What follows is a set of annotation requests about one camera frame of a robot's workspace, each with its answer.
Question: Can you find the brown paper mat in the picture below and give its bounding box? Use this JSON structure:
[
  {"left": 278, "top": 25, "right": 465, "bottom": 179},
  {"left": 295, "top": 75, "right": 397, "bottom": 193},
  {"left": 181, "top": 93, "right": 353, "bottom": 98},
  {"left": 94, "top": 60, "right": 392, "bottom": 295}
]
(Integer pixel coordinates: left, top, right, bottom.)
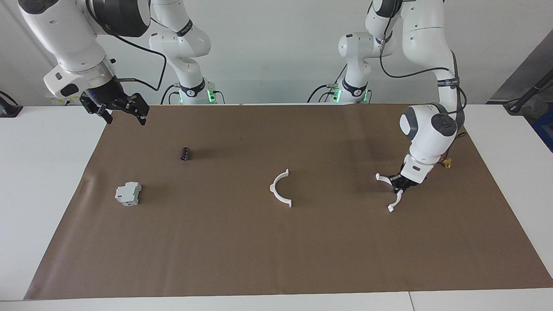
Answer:
[{"left": 24, "top": 103, "right": 553, "bottom": 301}]

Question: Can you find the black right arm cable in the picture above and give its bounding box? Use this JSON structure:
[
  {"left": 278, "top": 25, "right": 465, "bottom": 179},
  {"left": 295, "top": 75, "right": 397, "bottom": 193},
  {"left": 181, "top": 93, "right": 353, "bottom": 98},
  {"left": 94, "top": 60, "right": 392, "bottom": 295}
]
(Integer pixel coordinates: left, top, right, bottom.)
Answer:
[{"left": 86, "top": 0, "right": 168, "bottom": 92}]

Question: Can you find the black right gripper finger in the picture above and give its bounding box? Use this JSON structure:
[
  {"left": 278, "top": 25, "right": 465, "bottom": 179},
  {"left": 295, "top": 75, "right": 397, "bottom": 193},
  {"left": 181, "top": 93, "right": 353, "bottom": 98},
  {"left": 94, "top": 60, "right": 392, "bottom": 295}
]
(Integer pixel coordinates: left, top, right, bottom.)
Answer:
[
  {"left": 128, "top": 92, "right": 151, "bottom": 126},
  {"left": 80, "top": 97, "right": 114, "bottom": 125}
]

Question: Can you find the black tripod stand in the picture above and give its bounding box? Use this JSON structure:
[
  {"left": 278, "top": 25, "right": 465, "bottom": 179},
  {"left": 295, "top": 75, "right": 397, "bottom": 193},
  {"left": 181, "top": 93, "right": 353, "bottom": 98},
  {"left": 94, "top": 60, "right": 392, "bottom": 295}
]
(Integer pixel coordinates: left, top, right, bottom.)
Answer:
[{"left": 503, "top": 69, "right": 553, "bottom": 115}]

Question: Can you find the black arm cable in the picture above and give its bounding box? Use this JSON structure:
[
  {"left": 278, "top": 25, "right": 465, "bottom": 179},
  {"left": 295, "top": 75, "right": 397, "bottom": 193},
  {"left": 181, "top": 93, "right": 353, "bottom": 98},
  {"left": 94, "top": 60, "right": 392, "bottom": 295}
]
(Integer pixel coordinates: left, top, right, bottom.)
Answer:
[
  {"left": 86, "top": 0, "right": 168, "bottom": 92},
  {"left": 378, "top": 0, "right": 467, "bottom": 139}
]

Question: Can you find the black base cable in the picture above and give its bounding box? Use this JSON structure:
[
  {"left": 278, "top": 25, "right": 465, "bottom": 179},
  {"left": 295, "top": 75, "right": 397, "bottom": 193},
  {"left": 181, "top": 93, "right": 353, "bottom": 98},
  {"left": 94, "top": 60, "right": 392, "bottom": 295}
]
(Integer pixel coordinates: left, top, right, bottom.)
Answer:
[
  {"left": 160, "top": 84, "right": 178, "bottom": 105},
  {"left": 307, "top": 83, "right": 335, "bottom": 103}
]

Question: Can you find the blue box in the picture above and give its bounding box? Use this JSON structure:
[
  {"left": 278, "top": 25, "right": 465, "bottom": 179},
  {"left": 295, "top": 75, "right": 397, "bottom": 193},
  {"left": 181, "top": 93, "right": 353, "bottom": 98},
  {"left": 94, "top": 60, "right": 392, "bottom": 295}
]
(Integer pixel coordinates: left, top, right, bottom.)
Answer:
[{"left": 532, "top": 108, "right": 553, "bottom": 152}]

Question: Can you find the black desk clamp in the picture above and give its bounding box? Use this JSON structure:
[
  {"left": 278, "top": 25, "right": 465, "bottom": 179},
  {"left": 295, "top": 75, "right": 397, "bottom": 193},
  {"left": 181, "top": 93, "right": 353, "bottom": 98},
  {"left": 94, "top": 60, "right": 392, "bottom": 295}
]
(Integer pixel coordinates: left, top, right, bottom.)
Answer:
[{"left": 0, "top": 91, "right": 23, "bottom": 118}]

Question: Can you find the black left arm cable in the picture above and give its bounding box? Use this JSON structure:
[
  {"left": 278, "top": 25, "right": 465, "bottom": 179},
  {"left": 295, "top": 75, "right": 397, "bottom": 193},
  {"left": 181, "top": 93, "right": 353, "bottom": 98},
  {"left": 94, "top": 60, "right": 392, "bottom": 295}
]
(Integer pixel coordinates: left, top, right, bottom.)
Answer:
[{"left": 378, "top": 0, "right": 467, "bottom": 139}]

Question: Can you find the white wall socket box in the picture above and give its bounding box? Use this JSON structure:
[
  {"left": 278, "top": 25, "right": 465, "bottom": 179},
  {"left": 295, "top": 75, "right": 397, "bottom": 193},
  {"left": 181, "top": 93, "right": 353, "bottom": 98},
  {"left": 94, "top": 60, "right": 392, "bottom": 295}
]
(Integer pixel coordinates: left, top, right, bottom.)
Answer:
[{"left": 45, "top": 93, "right": 83, "bottom": 105}]

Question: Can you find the white half-ring pipe clamp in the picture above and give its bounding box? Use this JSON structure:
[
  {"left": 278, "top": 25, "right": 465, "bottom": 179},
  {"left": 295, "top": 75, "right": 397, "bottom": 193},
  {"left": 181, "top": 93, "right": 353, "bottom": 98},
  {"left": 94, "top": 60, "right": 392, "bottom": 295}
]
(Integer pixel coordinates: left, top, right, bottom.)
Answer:
[
  {"left": 375, "top": 173, "right": 404, "bottom": 213},
  {"left": 270, "top": 169, "right": 292, "bottom": 208}
]

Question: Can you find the white circuit breaker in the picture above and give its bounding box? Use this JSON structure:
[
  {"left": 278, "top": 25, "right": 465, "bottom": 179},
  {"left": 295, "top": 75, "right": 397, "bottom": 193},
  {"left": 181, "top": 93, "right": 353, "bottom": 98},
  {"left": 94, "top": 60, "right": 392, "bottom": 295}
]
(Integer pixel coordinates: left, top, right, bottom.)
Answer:
[{"left": 114, "top": 181, "right": 142, "bottom": 207}]

